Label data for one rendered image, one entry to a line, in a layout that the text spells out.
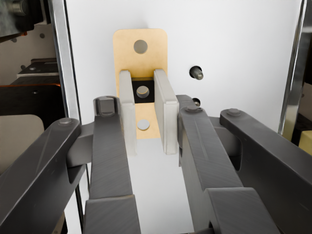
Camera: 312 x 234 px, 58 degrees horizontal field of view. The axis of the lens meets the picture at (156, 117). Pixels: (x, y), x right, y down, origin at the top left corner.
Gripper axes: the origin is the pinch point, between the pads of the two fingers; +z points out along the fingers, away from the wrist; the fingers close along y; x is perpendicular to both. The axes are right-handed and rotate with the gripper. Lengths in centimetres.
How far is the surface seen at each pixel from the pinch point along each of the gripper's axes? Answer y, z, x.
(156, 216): 1.3, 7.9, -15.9
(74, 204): -7.3, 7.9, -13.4
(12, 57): -21.9, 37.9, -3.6
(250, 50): 9.8, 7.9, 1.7
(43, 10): -11.8, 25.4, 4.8
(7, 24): -9.4, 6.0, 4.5
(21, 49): -20.1, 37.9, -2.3
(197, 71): 4.8, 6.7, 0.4
